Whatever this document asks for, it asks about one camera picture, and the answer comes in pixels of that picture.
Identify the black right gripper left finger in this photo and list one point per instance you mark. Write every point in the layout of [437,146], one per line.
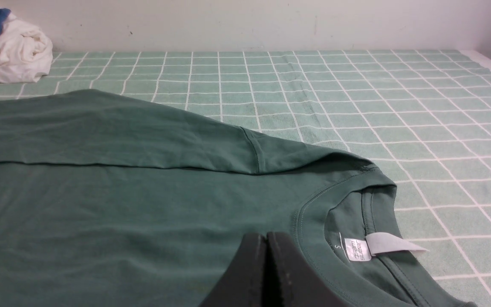
[241,285]

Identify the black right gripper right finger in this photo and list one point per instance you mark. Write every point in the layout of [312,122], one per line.
[291,282]

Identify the green long-sleeved shirt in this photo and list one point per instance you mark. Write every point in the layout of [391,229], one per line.
[109,201]

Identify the white crumpled shirt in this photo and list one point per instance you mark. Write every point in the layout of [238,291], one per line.
[25,52]

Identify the green checkered table cloth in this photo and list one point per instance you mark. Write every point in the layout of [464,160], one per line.
[423,117]

